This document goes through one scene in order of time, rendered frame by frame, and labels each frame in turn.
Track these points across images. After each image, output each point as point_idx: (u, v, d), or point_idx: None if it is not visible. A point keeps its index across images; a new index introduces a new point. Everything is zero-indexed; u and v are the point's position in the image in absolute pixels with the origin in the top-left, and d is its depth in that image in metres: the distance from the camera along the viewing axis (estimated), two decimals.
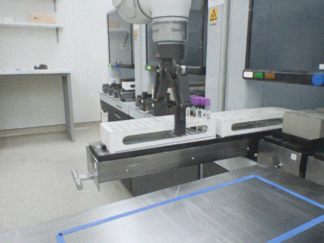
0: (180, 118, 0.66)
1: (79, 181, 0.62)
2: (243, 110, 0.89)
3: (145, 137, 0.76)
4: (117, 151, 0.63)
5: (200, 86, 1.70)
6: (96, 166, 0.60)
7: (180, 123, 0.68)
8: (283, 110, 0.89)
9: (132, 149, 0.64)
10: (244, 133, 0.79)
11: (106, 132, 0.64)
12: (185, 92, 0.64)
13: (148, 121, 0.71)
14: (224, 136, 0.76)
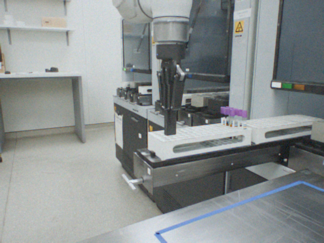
0: None
1: (133, 186, 0.68)
2: (272, 117, 0.95)
3: (185, 145, 0.82)
4: (167, 159, 0.69)
5: (217, 91, 1.76)
6: (150, 172, 0.67)
7: (168, 123, 0.74)
8: (309, 118, 0.95)
9: (180, 156, 0.71)
10: (276, 140, 0.85)
11: (157, 142, 0.70)
12: (163, 93, 0.75)
13: (190, 131, 0.77)
14: (258, 143, 0.82)
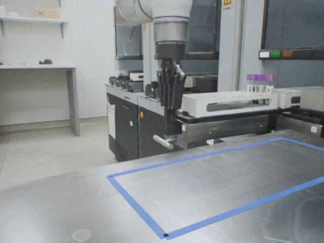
0: None
1: (168, 143, 0.70)
2: (294, 87, 0.97)
3: (213, 110, 0.84)
4: (201, 117, 0.71)
5: None
6: (186, 128, 0.69)
7: (168, 123, 0.74)
8: None
9: (212, 115, 0.73)
10: None
11: (191, 100, 0.72)
12: (163, 93, 0.75)
13: (219, 94, 0.79)
14: (285, 108, 0.84)
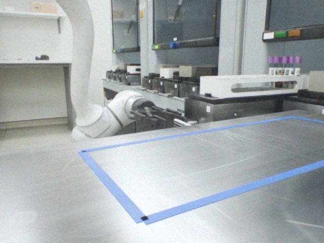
0: None
1: (192, 124, 0.67)
2: None
3: None
4: (226, 97, 0.67)
5: None
6: (210, 109, 0.65)
7: None
8: None
9: (237, 96, 0.69)
10: None
11: (214, 81, 0.68)
12: None
13: (243, 76, 0.76)
14: None
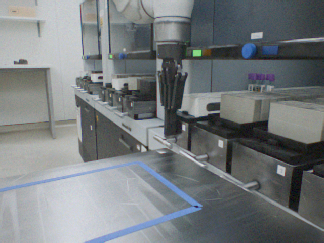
0: None
1: (168, 142, 0.70)
2: (294, 87, 0.97)
3: (213, 109, 0.84)
4: (201, 116, 0.71)
5: None
6: (186, 127, 0.69)
7: (168, 123, 0.74)
8: None
9: None
10: None
11: (191, 100, 0.72)
12: (164, 93, 0.75)
13: (219, 93, 0.79)
14: None
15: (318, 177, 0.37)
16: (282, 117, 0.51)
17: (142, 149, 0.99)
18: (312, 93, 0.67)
